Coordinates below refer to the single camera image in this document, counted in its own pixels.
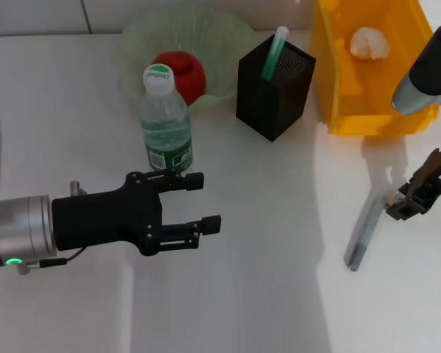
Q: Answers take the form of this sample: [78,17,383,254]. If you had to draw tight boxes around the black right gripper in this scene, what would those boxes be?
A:
[385,141,441,221]

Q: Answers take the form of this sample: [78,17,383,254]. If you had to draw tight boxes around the red-orange fruit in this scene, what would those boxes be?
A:
[149,51,207,107]

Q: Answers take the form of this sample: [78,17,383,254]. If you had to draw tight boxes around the clear plastic water bottle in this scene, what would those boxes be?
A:
[139,63,194,174]

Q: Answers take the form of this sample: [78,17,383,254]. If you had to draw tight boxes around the grey marker pen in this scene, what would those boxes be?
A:
[343,193,389,272]

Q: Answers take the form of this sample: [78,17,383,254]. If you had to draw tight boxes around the yellow plastic bin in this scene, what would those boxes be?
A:
[309,0,440,137]

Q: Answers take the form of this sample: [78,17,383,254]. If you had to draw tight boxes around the white paper ball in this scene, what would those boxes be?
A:
[348,26,391,62]

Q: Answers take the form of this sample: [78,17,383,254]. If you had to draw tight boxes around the green utility knife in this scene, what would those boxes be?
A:
[260,25,288,81]

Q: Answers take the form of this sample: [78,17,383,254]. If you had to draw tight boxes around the black mesh pen holder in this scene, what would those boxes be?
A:
[236,40,316,143]

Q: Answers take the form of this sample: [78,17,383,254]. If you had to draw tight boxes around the left gripper plug cable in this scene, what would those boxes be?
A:
[16,181,87,276]

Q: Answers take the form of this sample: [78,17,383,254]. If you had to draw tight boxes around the translucent green fruit bowl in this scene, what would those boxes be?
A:
[117,3,258,110]

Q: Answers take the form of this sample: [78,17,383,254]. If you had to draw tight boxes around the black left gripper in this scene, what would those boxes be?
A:
[51,171,221,257]

